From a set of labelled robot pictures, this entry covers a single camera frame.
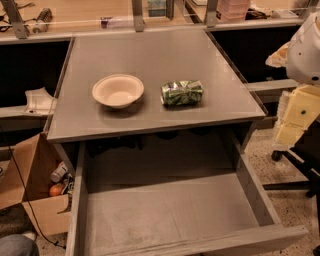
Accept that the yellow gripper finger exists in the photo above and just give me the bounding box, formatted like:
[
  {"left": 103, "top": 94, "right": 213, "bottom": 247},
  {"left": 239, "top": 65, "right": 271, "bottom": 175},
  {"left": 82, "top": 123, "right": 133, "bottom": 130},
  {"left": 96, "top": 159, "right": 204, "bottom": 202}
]
[{"left": 273, "top": 85, "right": 320, "bottom": 150}]

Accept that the green soda can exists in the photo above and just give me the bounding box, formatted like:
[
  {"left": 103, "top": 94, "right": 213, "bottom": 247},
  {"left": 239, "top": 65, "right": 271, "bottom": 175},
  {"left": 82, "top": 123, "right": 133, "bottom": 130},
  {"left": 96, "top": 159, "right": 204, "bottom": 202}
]
[{"left": 160, "top": 80, "right": 204, "bottom": 107}]

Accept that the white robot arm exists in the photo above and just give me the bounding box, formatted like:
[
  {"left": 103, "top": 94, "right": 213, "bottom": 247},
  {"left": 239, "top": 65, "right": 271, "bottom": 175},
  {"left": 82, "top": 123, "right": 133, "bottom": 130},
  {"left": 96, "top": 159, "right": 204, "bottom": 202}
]
[{"left": 265, "top": 11, "right": 320, "bottom": 151}]

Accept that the open grey top drawer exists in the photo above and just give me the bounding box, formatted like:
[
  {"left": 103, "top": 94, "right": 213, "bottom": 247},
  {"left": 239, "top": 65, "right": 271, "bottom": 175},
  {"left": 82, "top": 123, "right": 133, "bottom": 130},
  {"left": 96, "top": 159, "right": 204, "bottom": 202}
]
[{"left": 65, "top": 129, "right": 307, "bottom": 256}]

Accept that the black office chair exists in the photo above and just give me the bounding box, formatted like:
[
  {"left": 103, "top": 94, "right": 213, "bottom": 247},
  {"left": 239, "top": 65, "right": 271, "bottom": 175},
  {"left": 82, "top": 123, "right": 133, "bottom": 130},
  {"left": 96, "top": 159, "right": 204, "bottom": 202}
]
[{"left": 263, "top": 116, "right": 320, "bottom": 256}]

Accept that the grey cabinet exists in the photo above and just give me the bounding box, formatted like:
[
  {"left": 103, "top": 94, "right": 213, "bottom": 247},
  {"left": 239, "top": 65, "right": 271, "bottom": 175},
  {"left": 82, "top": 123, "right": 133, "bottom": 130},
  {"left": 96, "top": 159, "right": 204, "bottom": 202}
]
[{"left": 46, "top": 28, "right": 268, "bottom": 144}]

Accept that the pink plastic container stack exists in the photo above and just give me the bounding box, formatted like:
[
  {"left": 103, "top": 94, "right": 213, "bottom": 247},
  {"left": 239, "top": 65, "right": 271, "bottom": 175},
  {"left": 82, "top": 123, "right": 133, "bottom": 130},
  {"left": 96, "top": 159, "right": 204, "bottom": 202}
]
[{"left": 217, "top": 0, "right": 250, "bottom": 21}]

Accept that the dark box on desk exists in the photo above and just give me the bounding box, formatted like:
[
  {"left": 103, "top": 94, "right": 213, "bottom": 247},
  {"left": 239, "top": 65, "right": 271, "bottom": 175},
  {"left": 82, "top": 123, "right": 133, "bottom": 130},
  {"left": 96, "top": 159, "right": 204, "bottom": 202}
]
[{"left": 147, "top": 0, "right": 166, "bottom": 17}]

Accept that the white paper bowl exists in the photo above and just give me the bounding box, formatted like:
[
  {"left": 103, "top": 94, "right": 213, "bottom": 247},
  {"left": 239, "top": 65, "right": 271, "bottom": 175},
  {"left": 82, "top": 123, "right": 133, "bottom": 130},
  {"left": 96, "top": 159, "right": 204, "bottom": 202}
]
[{"left": 92, "top": 74, "right": 144, "bottom": 109}]

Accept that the white bottle in box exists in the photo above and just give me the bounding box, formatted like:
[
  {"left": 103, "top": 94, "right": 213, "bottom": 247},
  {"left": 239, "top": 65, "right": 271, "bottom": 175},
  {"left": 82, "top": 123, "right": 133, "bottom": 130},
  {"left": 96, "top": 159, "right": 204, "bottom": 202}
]
[{"left": 50, "top": 162, "right": 68, "bottom": 183}]

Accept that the orange fruit in box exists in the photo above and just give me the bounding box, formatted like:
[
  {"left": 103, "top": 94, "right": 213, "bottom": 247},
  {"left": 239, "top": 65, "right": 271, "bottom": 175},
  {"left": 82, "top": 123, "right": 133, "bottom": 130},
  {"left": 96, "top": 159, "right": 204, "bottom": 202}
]
[{"left": 49, "top": 183, "right": 63, "bottom": 197}]

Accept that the white curved plastic part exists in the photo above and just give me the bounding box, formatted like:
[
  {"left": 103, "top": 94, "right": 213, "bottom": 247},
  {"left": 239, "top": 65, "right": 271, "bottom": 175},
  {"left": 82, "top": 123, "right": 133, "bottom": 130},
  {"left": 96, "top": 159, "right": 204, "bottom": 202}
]
[{"left": 23, "top": 88, "right": 57, "bottom": 116}]

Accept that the silver tool on desk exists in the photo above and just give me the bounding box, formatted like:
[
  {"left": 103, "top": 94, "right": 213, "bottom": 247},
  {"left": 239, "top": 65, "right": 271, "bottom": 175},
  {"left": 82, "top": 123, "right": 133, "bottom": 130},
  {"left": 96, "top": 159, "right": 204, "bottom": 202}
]
[{"left": 32, "top": 8, "right": 53, "bottom": 33}]

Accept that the brown cardboard box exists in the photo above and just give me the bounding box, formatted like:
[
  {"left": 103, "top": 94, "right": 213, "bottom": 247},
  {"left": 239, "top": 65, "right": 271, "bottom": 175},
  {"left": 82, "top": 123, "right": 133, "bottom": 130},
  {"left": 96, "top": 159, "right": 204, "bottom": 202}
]
[{"left": 0, "top": 133, "right": 71, "bottom": 236}]

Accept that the blue jeans knee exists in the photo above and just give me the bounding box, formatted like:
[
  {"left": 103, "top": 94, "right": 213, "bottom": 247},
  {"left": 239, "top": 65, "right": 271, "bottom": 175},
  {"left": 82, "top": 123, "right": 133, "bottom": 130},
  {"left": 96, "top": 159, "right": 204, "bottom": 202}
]
[{"left": 0, "top": 234, "right": 40, "bottom": 256}]

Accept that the grey metal post right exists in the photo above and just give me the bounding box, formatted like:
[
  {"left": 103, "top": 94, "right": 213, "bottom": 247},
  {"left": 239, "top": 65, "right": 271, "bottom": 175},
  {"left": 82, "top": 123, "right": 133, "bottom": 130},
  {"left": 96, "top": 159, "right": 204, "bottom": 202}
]
[{"left": 204, "top": 0, "right": 218, "bottom": 27}]

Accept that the grey metal post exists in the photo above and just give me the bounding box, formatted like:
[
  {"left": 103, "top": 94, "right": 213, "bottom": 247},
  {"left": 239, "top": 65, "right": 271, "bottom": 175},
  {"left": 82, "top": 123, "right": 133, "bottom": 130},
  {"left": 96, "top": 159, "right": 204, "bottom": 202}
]
[
  {"left": 131, "top": 0, "right": 144, "bottom": 32},
  {"left": 204, "top": 0, "right": 218, "bottom": 27},
  {"left": 0, "top": 0, "right": 29, "bottom": 39}
]

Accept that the grey metal post middle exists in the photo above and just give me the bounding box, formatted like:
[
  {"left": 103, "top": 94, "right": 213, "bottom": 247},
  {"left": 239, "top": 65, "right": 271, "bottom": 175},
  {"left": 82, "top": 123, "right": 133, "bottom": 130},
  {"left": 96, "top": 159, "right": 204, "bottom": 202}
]
[{"left": 131, "top": 0, "right": 144, "bottom": 32}]

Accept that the black cable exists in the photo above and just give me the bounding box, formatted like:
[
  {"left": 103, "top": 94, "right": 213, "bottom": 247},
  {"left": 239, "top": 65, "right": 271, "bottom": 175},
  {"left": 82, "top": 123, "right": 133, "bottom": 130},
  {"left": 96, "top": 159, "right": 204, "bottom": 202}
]
[{"left": 0, "top": 128, "right": 67, "bottom": 249}]

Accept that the grey metal post left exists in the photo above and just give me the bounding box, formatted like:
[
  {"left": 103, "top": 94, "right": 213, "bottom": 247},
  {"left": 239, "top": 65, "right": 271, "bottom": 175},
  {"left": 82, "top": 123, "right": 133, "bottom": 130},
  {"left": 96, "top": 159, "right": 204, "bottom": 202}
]
[{"left": 0, "top": 0, "right": 29, "bottom": 39}]

